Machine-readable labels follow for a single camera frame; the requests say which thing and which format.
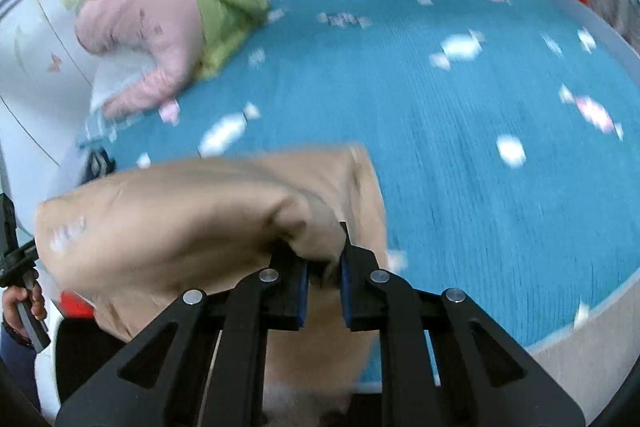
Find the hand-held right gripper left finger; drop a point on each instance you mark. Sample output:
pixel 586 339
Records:
pixel 301 294

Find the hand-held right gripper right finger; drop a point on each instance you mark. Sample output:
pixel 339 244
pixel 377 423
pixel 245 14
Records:
pixel 346 294

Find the tan garment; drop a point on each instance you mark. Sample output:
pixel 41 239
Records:
pixel 190 222

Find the person's left forearm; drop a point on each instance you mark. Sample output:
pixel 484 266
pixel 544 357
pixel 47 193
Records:
pixel 14 357

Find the person's left hand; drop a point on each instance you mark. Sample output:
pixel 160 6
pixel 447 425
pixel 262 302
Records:
pixel 20 294

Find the red object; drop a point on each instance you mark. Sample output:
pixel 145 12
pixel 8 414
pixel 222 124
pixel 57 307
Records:
pixel 75 304

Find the small black clip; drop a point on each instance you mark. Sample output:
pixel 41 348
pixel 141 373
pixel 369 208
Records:
pixel 100 163

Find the teal candy print blanket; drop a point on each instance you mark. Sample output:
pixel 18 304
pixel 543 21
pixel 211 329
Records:
pixel 450 147

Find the white wardrobe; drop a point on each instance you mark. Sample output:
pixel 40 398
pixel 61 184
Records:
pixel 35 22

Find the pink puffer jacket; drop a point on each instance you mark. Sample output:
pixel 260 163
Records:
pixel 135 27

